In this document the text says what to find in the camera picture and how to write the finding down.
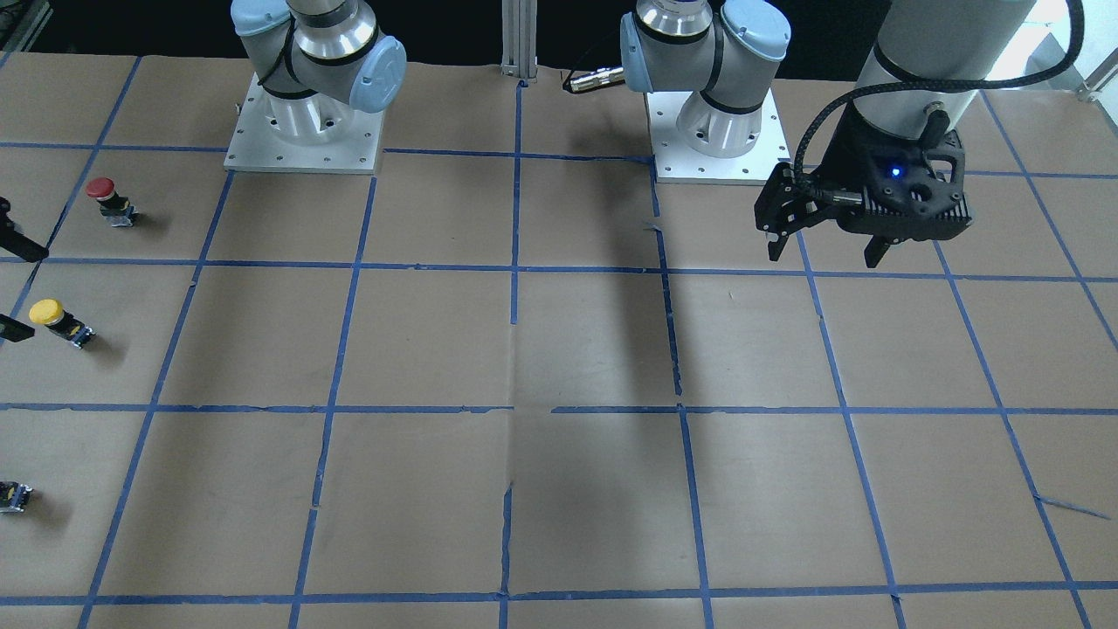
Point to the yellow push button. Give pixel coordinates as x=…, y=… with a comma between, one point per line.
x=51, y=314

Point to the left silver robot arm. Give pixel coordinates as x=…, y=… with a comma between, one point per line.
x=928, y=56

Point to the red push button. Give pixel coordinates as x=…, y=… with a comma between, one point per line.
x=116, y=209

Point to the black button switch block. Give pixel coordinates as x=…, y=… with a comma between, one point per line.
x=15, y=496

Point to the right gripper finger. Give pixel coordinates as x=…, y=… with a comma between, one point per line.
x=14, y=330
x=14, y=241

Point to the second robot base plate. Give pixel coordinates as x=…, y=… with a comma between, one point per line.
x=314, y=135

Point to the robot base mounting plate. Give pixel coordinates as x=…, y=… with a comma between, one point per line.
x=694, y=143

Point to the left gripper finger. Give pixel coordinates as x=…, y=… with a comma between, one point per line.
x=785, y=206
x=875, y=250

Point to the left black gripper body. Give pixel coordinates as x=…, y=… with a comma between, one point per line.
x=850, y=160

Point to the brown paper table cover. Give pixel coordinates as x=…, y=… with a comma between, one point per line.
x=539, y=388

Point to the aluminium frame post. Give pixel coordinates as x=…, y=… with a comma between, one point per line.
x=518, y=22

